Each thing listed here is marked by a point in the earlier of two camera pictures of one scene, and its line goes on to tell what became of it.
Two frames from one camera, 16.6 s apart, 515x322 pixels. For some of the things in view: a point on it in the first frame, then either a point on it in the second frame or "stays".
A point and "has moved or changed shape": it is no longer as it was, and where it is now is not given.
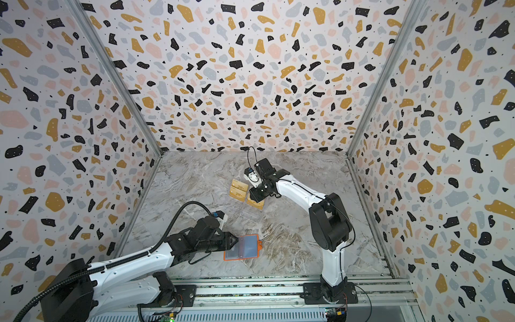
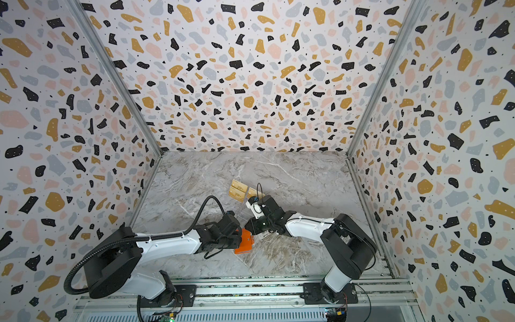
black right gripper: x=260 y=191 → x=255 y=225
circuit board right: x=336 y=314 stays
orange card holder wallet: x=247 y=247 has moved or changed shape
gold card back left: x=240 y=185 stays
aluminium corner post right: x=404 y=27 stays
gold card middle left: x=237 y=193 stays
